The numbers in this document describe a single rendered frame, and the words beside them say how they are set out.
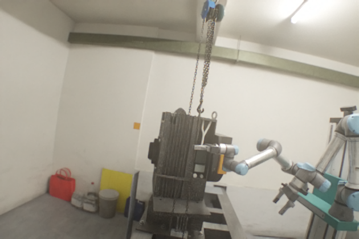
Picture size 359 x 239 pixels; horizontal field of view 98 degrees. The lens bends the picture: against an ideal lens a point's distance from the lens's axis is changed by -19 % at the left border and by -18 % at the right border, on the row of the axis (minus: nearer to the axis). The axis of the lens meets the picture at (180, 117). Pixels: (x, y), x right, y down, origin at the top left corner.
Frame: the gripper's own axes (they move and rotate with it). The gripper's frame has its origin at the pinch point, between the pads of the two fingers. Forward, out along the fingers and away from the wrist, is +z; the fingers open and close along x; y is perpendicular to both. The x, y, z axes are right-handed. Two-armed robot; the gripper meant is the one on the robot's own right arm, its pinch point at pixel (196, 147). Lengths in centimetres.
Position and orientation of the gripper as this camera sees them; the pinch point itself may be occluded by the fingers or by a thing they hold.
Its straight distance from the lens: 128.1
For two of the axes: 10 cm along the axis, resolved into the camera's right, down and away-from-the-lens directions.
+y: -1.2, 9.9, -0.3
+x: -2.5, 0.0, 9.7
